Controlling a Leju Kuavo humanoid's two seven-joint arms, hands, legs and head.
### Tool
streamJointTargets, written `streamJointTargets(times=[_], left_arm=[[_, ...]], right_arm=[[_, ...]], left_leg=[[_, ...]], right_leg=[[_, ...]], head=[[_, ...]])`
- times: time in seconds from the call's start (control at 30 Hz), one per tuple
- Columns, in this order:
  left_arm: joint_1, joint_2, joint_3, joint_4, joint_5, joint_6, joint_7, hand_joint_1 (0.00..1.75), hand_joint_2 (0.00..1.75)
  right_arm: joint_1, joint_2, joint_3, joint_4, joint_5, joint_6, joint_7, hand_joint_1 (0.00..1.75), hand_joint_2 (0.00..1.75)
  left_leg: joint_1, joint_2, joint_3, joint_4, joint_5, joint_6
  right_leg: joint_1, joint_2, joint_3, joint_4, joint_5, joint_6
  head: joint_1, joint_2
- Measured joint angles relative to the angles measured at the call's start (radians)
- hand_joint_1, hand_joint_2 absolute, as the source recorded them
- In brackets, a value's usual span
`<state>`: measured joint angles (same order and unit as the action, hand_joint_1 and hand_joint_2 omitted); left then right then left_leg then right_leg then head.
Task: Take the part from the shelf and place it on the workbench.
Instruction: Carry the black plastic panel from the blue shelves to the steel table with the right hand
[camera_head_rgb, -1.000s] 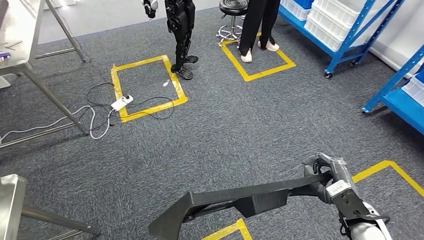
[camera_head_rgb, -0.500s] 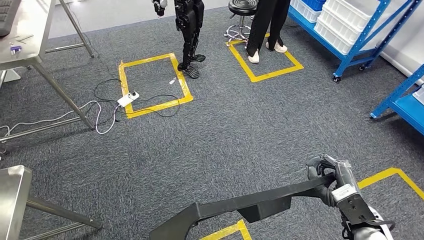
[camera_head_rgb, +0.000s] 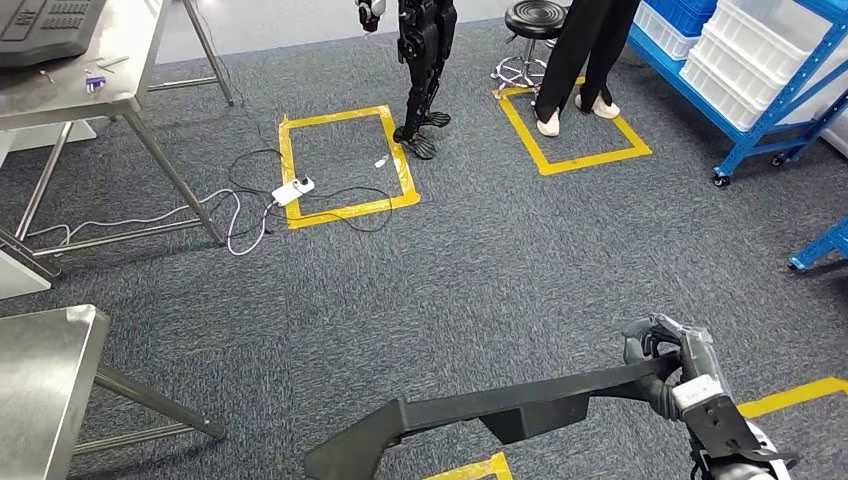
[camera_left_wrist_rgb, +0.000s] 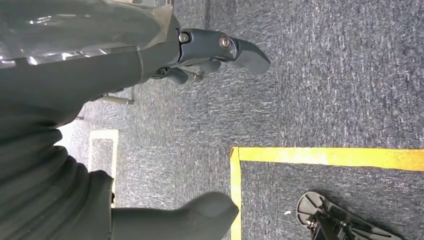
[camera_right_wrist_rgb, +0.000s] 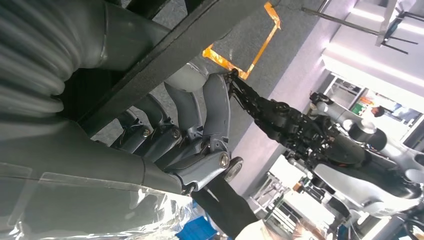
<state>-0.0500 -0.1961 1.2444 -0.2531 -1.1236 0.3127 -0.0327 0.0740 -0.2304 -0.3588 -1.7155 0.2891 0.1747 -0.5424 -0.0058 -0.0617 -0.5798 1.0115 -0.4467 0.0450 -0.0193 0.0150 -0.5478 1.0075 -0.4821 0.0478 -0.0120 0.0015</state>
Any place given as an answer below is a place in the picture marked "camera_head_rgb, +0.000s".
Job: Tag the small silver tool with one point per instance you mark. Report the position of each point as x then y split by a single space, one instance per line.
116 61

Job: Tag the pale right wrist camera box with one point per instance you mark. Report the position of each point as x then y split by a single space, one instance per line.
696 394

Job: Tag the stainless steel table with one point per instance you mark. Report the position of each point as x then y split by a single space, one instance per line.
132 40

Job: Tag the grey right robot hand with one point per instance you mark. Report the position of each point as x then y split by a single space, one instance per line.
705 354

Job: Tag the white paper scrap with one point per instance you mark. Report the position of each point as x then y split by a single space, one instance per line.
381 162

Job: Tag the black round stool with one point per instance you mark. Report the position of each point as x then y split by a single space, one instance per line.
535 16

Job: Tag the black plastic car part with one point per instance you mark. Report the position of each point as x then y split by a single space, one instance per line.
530 417

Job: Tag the white plastic crate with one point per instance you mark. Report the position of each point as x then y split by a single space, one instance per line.
762 26
735 66
662 36
722 99

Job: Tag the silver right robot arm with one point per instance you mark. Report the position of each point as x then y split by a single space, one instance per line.
742 472

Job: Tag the person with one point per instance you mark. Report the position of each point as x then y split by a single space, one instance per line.
576 40

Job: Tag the white power strip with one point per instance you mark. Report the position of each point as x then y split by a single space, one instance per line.
291 192

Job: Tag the stainless steel workbench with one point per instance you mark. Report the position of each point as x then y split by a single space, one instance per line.
40 384

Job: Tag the small metal key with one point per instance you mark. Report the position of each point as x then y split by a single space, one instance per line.
46 75

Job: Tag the black humanoid robot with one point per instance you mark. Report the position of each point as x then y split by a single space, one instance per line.
424 40

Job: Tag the small purple item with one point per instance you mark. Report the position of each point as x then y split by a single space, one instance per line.
95 83

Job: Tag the blue plastic crate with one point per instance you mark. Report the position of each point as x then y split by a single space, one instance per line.
682 13

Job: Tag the yellow floor tape square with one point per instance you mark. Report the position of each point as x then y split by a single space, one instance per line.
596 162
795 396
331 117
477 467

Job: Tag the black device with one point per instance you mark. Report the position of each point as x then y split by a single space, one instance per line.
46 33

